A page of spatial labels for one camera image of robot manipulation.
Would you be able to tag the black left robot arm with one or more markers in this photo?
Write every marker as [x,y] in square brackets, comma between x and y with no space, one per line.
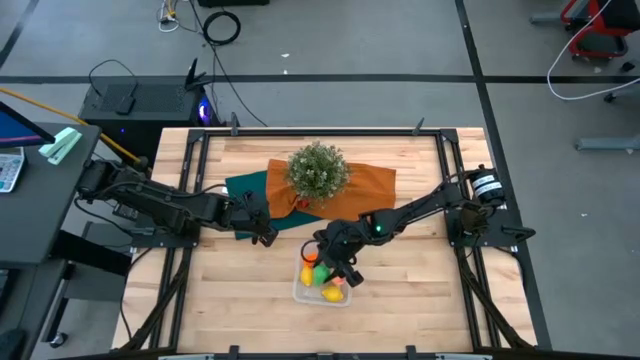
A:
[150,200]

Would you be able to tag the black computer tower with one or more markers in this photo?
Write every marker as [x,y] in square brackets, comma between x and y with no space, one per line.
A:
[150,115]

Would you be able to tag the black aluminium table frame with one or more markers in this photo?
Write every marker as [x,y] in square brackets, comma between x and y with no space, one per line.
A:
[325,132]

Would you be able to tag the white calculator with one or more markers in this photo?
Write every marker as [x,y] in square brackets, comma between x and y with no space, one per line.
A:
[9,170]

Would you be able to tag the computer monitor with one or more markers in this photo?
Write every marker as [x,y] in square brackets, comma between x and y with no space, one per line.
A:
[20,130]

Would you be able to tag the yellow toy lemon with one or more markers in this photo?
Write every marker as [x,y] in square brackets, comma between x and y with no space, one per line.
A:
[306,276]
[332,294]

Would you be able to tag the artificial green plant black pot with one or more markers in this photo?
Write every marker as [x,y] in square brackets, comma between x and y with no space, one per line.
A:
[317,172]

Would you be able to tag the orange cloth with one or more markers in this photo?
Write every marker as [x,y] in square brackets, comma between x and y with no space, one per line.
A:
[370,195]

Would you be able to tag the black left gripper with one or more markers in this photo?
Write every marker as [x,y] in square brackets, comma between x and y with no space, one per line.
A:
[250,215]

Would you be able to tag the grey metal floor base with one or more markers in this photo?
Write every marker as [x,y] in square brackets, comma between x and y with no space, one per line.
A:
[607,144]

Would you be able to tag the green toy vegetable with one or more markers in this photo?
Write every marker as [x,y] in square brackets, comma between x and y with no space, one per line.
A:
[321,275]

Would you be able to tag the small black box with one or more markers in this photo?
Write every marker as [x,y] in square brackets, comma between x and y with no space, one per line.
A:
[125,105]

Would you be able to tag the red metal cart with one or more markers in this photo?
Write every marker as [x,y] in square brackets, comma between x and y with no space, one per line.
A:
[582,50]

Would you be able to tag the mint green stapler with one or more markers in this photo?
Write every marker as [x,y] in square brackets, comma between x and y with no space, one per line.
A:
[60,145]

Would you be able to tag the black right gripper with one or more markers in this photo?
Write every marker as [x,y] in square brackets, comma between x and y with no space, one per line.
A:
[342,242]

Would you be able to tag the dark green cloth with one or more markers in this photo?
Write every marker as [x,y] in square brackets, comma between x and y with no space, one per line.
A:
[245,187]

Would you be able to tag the black rolling cart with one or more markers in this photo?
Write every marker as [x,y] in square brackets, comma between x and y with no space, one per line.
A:
[90,285]

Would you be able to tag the yellow pole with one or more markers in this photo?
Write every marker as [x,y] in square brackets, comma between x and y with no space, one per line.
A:
[60,114]

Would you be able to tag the red yellow toy peach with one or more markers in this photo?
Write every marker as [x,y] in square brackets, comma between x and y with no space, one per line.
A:
[339,281]

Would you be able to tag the black desk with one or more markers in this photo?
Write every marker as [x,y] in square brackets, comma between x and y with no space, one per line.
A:
[45,215]

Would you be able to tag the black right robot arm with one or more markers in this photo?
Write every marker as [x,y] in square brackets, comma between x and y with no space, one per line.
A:
[425,205]

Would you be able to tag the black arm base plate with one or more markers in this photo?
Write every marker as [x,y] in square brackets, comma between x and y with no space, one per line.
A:
[150,241]
[500,235]

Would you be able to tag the small red toy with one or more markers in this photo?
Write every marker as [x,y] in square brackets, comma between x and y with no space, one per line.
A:
[303,204]

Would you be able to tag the black power adapter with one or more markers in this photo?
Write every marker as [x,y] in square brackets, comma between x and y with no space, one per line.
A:
[122,212]

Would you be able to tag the clear plastic tupperware container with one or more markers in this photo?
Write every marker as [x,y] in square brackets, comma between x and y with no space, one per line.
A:
[310,297]

